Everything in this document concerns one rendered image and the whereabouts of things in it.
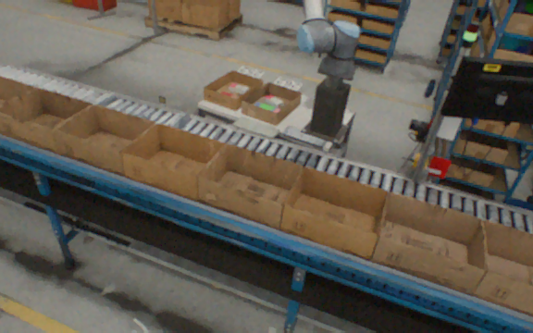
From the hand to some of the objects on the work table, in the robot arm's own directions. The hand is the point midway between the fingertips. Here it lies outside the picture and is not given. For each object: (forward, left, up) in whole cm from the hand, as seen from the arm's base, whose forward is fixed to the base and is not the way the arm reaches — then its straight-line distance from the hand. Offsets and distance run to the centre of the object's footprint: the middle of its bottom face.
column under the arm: (+50, +61, -104) cm, 130 cm away
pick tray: (+38, +19, -106) cm, 114 cm away
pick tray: (+30, -12, -108) cm, 112 cm away
